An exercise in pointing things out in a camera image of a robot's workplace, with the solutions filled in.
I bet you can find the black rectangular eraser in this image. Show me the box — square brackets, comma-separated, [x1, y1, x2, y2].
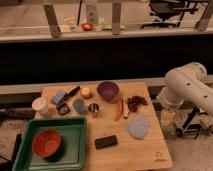
[95, 135, 118, 149]

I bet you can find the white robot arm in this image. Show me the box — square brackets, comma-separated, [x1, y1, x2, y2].
[157, 62, 213, 116]

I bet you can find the small metal cup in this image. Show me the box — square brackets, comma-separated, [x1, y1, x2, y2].
[88, 103, 99, 117]

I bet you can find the white lidded cup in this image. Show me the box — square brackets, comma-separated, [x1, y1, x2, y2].
[32, 97, 49, 117]

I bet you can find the purple bowl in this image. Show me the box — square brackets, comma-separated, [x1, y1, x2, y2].
[97, 81, 119, 101]

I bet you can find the red chili pepper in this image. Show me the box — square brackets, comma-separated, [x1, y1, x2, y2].
[115, 99, 123, 121]

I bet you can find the orange round fruit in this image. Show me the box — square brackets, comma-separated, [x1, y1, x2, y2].
[80, 87, 92, 99]

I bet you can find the bunch of dark grapes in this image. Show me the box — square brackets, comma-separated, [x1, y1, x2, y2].
[127, 95, 148, 112]

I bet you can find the grey blue round object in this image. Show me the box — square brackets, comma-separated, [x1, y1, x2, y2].
[73, 99, 86, 114]

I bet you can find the blue sponge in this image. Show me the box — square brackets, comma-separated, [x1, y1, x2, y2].
[51, 91, 66, 105]

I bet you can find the small black box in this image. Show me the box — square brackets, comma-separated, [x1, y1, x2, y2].
[56, 103, 70, 115]

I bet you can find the wooden cutting board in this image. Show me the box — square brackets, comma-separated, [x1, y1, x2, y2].
[34, 82, 174, 171]

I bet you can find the light blue cloth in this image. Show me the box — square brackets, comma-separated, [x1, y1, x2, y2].
[127, 116, 150, 139]

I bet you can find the green plastic tray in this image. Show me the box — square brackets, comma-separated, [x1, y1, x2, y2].
[12, 117, 87, 171]

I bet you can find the red round background object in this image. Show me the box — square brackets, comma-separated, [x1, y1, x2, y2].
[81, 22, 94, 31]

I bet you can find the orange bowl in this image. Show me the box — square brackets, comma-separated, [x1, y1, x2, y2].
[32, 129, 61, 158]

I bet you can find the black office chair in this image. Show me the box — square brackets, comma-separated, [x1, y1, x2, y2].
[141, 0, 208, 28]

